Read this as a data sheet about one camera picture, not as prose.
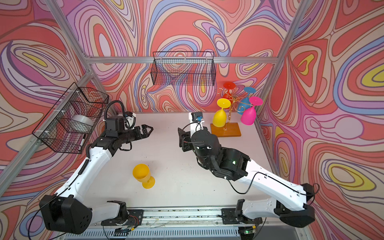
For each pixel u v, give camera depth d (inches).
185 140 19.2
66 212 15.1
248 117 35.0
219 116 32.3
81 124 27.7
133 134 27.1
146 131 27.8
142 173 30.6
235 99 33.1
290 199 14.9
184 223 28.5
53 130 26.1
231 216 29.0
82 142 28.5
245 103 35.8
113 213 25.3
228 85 35.0
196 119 18.0
